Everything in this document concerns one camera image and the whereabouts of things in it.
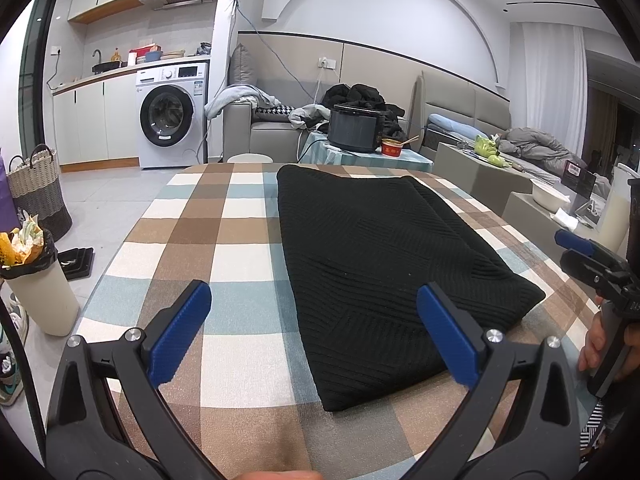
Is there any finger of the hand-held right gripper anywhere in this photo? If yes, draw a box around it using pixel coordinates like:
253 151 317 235
554 229 608 260
559 250 631 293

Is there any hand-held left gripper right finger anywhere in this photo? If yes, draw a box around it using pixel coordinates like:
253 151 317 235
405 280 582 480

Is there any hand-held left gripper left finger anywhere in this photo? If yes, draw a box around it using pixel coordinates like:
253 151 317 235
45 280 221 480

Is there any black knit sweater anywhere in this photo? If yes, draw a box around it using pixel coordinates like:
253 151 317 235
276 164 547 413

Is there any pile of black clothes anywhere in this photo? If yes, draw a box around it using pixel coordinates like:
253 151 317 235
320 82 406 141

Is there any person's right hand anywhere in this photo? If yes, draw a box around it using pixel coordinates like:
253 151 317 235
577 297 640 376

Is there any person's left hand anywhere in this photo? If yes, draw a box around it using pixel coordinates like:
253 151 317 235
235 470 323 480

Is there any white tall container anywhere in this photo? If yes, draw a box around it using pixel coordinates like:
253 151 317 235
597 162 640 251

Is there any white basin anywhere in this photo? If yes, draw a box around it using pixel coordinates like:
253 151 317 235
530 178 571 212

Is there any beige low cabinet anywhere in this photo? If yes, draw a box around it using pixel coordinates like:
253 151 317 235
501 190 626 261

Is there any black box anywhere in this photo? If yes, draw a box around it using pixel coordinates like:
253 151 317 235
561 160 597 201

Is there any black white striped cloth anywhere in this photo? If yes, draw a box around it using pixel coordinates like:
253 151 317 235
577 400 608 458

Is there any checkered tablecloth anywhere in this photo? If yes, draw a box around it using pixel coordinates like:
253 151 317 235
75 162 608 480

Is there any grey duvet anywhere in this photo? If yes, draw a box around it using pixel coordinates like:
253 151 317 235
492 127 588 171

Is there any beige low bench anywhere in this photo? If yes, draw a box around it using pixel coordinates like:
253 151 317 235
434 141 538 216

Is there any black tray stack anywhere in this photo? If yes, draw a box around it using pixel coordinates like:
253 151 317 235
57 246 96 279

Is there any green plush toy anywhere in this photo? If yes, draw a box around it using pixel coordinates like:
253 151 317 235
472 135 506 165

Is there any white trash bin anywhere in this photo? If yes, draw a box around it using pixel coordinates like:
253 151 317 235
0 212 81 337

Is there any white curtain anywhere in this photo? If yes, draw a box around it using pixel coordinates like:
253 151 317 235
520 22 588 133

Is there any white green sneaker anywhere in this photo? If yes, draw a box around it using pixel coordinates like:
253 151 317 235
0 295 31 346

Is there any blue pillow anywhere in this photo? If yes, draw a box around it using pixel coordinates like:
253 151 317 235
427 113 473 138

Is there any teal grey sneaker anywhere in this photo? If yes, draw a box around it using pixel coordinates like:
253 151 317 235
0 350 26 406

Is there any bed with padded headboard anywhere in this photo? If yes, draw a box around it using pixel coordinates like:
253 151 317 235
407 70 616 196

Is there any red noodle bowl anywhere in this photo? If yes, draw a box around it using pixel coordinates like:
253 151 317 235
381 135 420 157

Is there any woven laundry basket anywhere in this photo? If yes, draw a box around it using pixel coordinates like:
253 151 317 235
6 144 73 241

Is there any teal striped side table cloth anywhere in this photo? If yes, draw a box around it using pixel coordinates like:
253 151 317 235
299 130 433 171

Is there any grey sofa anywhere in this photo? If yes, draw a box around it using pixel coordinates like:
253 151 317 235
222 102 416 165

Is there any white washing machine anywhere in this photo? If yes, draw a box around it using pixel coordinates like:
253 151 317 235
135 60 210 170

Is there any purple bag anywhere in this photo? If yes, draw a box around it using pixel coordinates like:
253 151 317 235
0 155 21 233

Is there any black air fryer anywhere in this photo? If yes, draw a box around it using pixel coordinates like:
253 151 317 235
327 103 382 153

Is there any white kitchen base cabinet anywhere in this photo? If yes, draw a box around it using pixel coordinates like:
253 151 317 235
52 72 141 166

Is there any houndstooth cushion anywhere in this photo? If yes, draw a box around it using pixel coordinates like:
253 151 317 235
255 103 296 122

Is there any light grey blanket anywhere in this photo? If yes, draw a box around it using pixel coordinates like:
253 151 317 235
205 85 282 120

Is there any grey hoodie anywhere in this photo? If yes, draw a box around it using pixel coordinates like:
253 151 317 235
289 104 333 128

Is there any grey sofa cushion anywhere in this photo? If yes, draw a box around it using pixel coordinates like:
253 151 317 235
227 42 259 87

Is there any dark glass door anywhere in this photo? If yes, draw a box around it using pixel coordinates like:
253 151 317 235
19 0 63 161

